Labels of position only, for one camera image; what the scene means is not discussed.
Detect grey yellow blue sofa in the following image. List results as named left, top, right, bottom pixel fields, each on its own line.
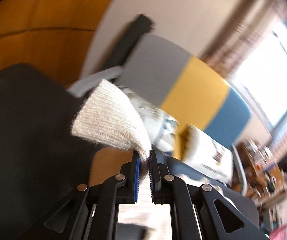
left=67, top=34, right=253, bottom=155

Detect floral curtain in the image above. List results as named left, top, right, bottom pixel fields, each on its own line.
left=199, top=0, right=284, bottom=65

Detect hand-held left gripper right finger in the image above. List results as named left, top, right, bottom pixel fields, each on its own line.
left=149, top=150, right=266, bottom=240

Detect large barred window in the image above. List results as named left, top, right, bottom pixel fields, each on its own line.
left=231, top=20, right=287, bottom=128

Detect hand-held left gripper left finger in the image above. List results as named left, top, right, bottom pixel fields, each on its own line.
left=21, top=151, right=141, bottom=240

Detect pink ruffled cloth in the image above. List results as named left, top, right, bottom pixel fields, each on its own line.
left=269, top=226, right=287, bottom=240

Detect geometric print pillow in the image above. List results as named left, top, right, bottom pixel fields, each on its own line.
left=131, top=95, right=179, bottom=153

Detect white deer print pillow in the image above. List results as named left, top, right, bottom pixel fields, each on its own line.
left=182, top=124, right=234, bottom=183

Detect wooden desk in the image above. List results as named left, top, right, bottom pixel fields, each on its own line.
left=239, top=140, right=287, bottom=200

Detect cream knit sweater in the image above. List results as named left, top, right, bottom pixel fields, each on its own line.
left=70, top=79, right=152, bottom=159

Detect black upright panel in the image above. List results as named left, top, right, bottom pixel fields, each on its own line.
left=106, top=14, right=154, bottom=68

